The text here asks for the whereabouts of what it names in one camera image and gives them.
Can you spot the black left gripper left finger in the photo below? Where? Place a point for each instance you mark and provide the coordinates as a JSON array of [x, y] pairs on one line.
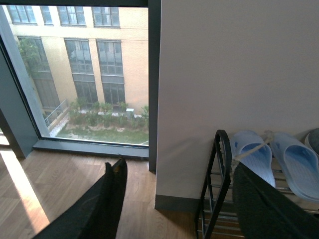
[[96, 214]]

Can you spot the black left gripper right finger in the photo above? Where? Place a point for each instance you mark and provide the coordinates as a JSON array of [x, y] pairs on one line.
[[264, 212]]

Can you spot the light blue slide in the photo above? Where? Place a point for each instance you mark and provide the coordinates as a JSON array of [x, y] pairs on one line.
[[254, 153], [299, 164]]

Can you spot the grey sneaker one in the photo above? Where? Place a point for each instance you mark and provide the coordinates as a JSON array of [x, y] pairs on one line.
[[312, 140]]

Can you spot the black metal shoe rack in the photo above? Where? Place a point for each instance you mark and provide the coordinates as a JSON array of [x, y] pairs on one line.
[[216, 216]]

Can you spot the black window frame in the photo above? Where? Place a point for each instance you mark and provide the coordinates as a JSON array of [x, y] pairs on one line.
[[80, 76]]

